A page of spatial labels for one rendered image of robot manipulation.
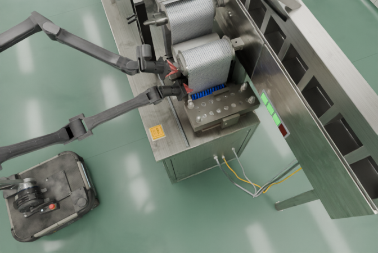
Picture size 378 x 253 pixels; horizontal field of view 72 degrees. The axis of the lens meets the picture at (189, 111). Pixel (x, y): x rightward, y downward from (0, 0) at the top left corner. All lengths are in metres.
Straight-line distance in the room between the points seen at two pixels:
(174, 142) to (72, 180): 1.08
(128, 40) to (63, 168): 1.16
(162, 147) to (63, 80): 1.81
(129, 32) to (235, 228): 1.74
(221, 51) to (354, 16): 2.68
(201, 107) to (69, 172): 1.32
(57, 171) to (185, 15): 1.64
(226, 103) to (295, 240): 1.40
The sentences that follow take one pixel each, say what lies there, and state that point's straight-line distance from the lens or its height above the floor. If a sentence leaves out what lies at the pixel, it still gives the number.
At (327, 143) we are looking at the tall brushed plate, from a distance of 1.08.
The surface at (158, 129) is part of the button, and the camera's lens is 1.54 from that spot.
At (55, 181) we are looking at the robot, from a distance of 2.38.
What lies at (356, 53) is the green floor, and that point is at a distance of 3.46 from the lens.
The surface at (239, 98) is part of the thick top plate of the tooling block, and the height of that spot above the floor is 1.03.
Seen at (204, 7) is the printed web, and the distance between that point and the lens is 1.41.
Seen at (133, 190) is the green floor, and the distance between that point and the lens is 2.43.
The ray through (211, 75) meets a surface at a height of 1.16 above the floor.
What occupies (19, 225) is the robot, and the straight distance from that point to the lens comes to 2.47.
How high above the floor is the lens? 2.35
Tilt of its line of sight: 65 degrees down
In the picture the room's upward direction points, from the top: 2 degrees counter-clockwise
